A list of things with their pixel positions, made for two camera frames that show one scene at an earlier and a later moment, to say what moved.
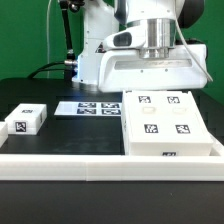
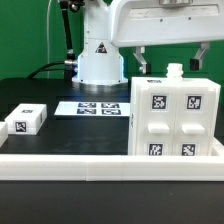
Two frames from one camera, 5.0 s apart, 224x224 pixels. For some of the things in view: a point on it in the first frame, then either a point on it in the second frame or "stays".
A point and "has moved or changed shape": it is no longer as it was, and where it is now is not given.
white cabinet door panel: [149, 115] has moved or changed shape
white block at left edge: [3, 133] stays
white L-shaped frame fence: [113, 167] stays
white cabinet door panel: [181, 120] to [194, 113]
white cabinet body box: [165, 123] has moved or changed shape
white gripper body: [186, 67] to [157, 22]
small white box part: [26, 119] stays
